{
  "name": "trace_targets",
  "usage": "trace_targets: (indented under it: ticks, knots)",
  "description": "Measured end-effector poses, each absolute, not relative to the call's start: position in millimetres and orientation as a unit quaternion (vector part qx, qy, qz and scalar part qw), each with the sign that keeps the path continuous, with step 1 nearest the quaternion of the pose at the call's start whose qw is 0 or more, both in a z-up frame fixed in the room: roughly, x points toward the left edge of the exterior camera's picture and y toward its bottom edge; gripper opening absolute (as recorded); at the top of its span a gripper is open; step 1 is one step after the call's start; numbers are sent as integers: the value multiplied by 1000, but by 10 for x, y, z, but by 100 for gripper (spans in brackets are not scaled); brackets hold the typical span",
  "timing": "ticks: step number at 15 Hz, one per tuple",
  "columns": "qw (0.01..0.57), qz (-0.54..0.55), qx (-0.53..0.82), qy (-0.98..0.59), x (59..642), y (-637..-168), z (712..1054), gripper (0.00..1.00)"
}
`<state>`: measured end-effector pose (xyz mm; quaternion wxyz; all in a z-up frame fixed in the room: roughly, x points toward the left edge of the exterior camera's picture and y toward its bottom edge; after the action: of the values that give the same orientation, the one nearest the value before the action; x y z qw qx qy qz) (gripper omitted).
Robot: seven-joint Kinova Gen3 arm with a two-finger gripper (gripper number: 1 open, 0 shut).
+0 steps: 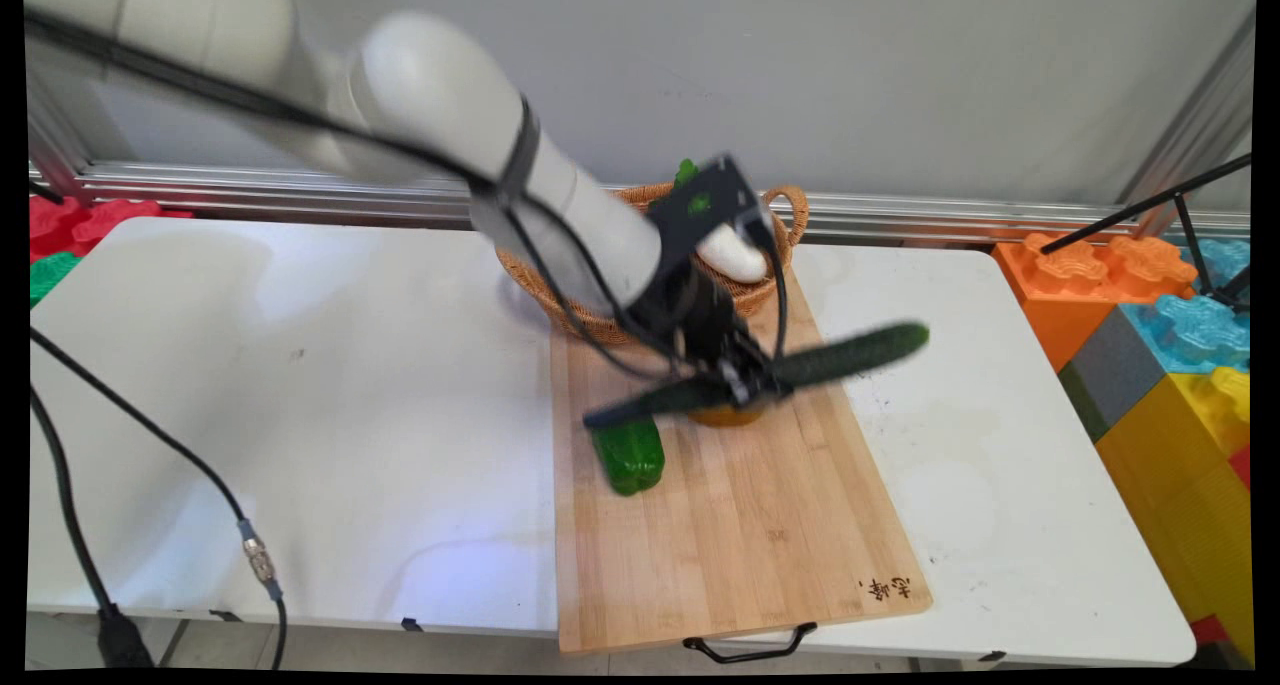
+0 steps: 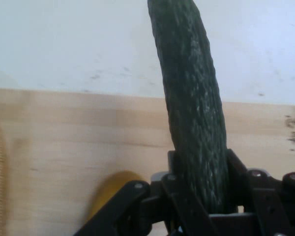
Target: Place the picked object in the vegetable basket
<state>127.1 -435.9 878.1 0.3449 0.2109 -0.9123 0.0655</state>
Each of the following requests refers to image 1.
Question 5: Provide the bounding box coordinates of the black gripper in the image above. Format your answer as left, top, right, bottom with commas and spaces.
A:
628, 263, 797, 410

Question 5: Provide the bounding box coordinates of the dark green toy cucumber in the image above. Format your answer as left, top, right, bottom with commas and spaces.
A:
582, 322, 932, 430

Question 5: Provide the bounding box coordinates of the brown toy potato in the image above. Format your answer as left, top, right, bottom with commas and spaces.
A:
687, 401, 768, 429

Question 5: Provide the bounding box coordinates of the woven wicker basket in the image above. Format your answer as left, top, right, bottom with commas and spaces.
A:
494, 182, 810, 348

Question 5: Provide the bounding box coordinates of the white toy radish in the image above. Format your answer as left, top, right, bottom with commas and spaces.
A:
694, 225, 770, 285

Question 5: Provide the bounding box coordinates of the wooden cutting board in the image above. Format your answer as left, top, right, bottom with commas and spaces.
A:
549, 269, 934, 657

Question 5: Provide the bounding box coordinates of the green toy bell pepper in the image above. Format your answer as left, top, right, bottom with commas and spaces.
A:
590, 417, 667, 497

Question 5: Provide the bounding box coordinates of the orange giant building block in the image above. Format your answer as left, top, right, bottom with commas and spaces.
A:
992, 232, 1199, 372

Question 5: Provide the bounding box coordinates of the grey giant building block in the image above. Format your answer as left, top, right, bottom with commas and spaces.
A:
1058, 307, 1168, 444

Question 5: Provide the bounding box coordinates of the blue giant building block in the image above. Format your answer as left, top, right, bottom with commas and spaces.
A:
1180, 237, 1252, 294
1118, 295, 1252, 377

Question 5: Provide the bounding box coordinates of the yellow giant building block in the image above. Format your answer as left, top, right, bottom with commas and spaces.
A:
1094, 367, 1255, 658

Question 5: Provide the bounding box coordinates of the black tripod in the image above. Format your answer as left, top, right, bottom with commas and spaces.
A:
1040, 155, 1254, 313

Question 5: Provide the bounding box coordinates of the red giant building block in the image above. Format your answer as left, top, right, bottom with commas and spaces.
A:
29, 194, 193, 263

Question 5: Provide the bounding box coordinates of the green giant building block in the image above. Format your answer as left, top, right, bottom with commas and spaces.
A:
29, 252, 85, 309

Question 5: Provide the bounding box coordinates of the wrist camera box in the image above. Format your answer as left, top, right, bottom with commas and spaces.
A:
646, 153, 778, 278

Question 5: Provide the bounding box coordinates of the black cutting board handle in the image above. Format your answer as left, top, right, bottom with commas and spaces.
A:
683, 622, 819, 664

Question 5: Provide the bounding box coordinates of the horizontal aluminium frame rail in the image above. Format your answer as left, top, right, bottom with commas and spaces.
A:
30, 161, 1251, 247

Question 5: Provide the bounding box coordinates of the slanted aluminium frame post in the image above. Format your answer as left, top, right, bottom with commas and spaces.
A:
1118, 13, 1257, 238

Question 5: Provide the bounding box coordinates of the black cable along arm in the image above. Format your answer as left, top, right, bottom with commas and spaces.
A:
25, 9, 791, 382

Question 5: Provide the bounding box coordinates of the black cable with metal connector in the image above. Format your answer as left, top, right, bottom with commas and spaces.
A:
29, 327, 291, 671

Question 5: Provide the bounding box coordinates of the thick black cable with plug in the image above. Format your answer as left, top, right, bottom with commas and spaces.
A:
29, 383, 156, 671

